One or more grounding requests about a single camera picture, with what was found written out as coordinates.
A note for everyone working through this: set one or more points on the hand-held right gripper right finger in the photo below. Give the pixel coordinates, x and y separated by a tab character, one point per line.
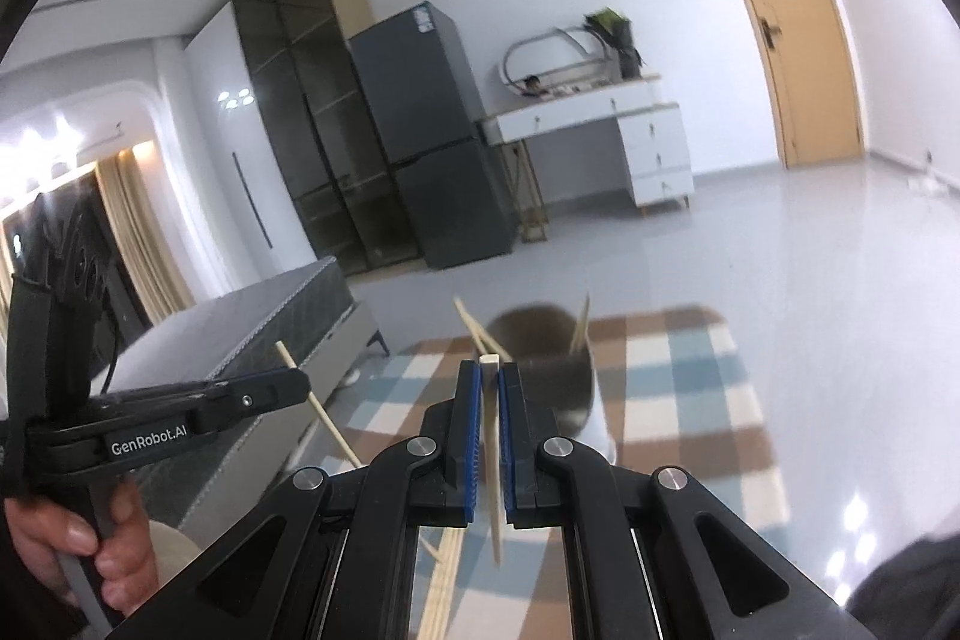
508	445

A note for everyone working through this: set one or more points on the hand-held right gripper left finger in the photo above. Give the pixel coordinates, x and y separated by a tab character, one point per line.
471	445

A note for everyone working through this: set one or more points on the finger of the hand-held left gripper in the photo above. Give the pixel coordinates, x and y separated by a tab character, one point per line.
259	392

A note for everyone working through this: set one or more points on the pale wooden chopstick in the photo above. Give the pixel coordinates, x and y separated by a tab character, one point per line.
322	411
491	415
580	325
484	331

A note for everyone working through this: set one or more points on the metal utensil holder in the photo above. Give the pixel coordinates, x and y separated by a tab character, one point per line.
559	385

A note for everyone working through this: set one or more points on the bunch of chopsticks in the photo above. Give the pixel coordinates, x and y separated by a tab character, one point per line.
442	580

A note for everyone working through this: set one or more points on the person's left hand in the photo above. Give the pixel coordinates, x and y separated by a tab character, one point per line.
124	557

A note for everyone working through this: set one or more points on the grey mattress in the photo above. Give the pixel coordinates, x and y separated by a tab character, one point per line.
255	317

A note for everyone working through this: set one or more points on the checkered mat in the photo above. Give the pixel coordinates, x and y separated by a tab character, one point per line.
675	400

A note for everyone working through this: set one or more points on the beige curtain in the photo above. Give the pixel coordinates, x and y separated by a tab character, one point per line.
146	235

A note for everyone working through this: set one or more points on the beige woven cushion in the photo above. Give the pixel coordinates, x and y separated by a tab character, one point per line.
174	546

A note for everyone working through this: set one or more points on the white wardrobe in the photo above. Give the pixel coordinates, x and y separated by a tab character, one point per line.
240	160

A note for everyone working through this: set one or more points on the gold metal stool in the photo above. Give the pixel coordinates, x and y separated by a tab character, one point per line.
529	197

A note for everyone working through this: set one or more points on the dark glass wardrobe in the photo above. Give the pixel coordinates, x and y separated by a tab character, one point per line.
315	108

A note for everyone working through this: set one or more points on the dark grey refrigerator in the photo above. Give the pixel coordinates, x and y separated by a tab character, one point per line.
427	138

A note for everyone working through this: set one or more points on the white dressing table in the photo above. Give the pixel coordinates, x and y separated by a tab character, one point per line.
652	145

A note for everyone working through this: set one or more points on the oval mirror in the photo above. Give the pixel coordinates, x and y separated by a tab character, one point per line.
555	59

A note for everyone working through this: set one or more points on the potted green plant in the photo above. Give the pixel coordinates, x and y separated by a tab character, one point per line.
619	40

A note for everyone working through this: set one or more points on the wooden door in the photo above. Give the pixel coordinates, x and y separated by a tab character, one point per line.
795	25

